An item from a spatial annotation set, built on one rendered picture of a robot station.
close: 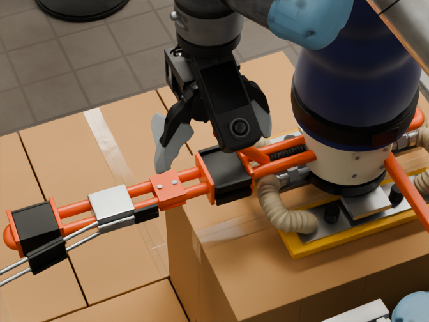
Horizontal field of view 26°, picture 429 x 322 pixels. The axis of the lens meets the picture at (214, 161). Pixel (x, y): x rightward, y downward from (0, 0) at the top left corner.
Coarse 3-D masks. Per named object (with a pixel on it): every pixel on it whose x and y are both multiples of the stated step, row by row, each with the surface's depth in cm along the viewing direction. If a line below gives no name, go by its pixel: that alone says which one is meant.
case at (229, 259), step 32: (288, 128) 197; (192, 160) 191; (416, 160) 191; (256, 192) 186; (288, 192) 186; (320, 192) 186; (192, 224) 181; (224, 224) 181; (256, 224) 181; (416, 224) 181; (192, 256) 188; (224, 256) 176; (256, 256) 176; (288, 256) 176; (320, 256) 176; (352, 256) 176; (384, 256) 176; (416, 256) 176; (192, 288) 198; (224, 288) 171; (256, 288) 171; (288, 288) 171; (320, 288) 171; (352, 288) 174; (384, 288) 180; (416, 288) 185; (192, 320) 209; (224, 320) 177; (256, 320) 169; (288, 320) 174; (320, 320) 179
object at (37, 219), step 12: (36, 204) 162; (48, 204) 162; (12, 216) 161; (24, 216) 160; (36, 216) 160; (48, 216) 160; (12, 228) 159; (24, 228) 159; (36, 228) 159; (48, 228) 159; (60, 228) 159; (24, 240) 157; (36, 240) 159; (48, 240) 160; (24, 252) 160
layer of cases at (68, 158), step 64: (256, 64) 268; (64, 128) 251; (128, 128) 251; (0, 192) 237; (64, 192) 237; (0, 256) 224; (128, 256) 224; (0, 320) 213; (64, 320) 213; (128, 320) 213
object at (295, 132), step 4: (296, 128) 192; (284, 132) 191; (288, 132) 191; (292, 132) 191; (296, 132) 190; (272, 136) 190; (276, 136) 190; (280, 136) 190; (284, 136) 190; (288, 136) 186; (292, 136) 186; (296, 136) 189; (272, 140) 189; (276, 140) 189; (280, 140) 189; (256, 184) 184
